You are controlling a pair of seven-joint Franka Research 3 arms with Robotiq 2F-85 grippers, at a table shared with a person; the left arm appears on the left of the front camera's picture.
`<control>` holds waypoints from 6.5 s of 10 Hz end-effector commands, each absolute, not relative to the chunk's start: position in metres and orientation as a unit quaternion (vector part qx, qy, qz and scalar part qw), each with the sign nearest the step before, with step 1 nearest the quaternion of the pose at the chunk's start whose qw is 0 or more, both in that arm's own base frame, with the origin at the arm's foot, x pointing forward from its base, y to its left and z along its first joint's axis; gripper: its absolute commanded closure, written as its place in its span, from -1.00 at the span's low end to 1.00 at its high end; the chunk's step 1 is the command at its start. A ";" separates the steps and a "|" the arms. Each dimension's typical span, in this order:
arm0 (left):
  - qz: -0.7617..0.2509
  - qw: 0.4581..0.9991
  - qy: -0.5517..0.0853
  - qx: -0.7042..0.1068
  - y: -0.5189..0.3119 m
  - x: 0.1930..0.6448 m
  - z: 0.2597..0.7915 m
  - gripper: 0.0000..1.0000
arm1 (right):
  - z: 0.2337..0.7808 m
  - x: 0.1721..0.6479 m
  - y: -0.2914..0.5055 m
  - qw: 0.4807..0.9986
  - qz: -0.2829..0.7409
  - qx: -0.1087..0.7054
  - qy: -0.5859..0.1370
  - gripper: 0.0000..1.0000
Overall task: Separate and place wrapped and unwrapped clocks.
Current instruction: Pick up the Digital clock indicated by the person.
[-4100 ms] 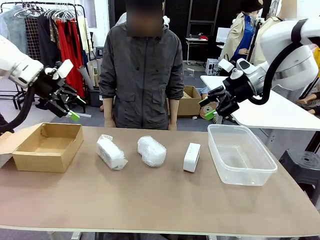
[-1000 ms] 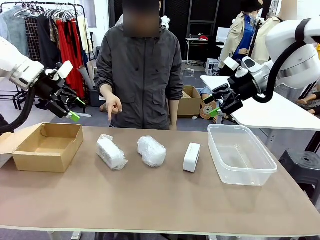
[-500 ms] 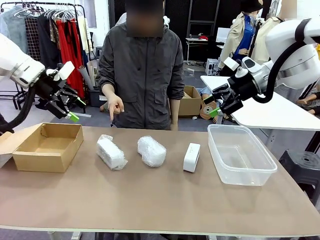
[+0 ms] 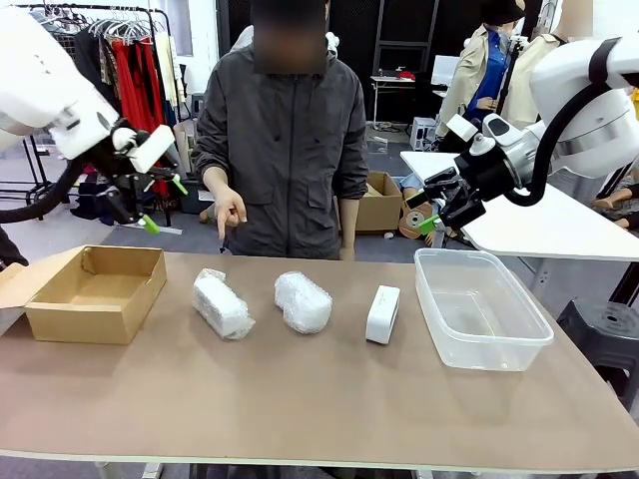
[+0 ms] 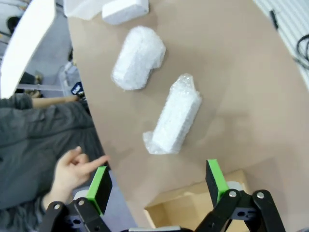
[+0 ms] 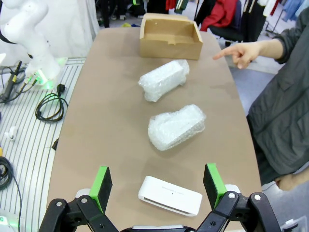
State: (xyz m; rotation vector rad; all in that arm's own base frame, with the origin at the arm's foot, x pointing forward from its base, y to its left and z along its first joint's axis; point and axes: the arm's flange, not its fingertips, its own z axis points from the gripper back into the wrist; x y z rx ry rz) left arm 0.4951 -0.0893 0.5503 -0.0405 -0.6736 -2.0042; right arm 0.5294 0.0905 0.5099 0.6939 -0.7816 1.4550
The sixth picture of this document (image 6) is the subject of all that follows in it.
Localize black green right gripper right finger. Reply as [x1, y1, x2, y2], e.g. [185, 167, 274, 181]
[197, 163, 282, 232]

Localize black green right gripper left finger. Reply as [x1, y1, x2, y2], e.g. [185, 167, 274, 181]
[38, 166, 121, 232]

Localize white unwrapped digital clock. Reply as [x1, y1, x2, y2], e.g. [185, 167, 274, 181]
[138, 175, 203, 217]

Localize person's right forearm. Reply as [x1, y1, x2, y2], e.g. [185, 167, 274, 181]
[259, 36, 294, 64]

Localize person's left hand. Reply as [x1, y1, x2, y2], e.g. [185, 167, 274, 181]
[275, 170, 309, 191]

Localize person's right hand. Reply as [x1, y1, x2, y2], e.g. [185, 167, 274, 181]
[212, 41, 263, 70]

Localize slotted aluminium platform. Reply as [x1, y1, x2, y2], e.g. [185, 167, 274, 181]
[0, 57, 86, 232]

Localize clear plastic bin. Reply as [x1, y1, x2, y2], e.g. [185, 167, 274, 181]
[281, 214, 309, 232]

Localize person's grey jacket torso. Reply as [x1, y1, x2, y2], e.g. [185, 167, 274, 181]
[246, 7, 309, 186]

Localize small white plastic part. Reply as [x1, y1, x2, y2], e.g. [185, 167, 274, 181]
[4, 126, 19, 141]

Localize brown cardboard box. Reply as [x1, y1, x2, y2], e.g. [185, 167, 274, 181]
[139, 13, 203, 60]

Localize black office chair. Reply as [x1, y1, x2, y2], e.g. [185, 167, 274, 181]
[209, 24, 245, 46]

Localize white fabric backdrop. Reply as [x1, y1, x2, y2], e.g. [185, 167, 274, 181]
[45, 0, 100, 58]

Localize black rolling garment rack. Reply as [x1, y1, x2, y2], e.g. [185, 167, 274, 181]
[264, 20, 284, 37]

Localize red jacket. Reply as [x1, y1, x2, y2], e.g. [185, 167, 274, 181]
[200, 0, 242, 32]

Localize blue hanging garments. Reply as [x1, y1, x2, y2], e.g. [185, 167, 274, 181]
[281, 0, 309, 22]

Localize black cable bundle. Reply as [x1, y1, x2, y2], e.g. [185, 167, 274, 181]
[0, 156, 23, 218]

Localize black coiled power cable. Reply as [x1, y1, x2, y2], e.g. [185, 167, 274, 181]
[35, 83, 69, 121]

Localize black yellow-tagged cable connector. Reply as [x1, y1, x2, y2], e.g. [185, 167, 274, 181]
[0, 60, 24, 103]

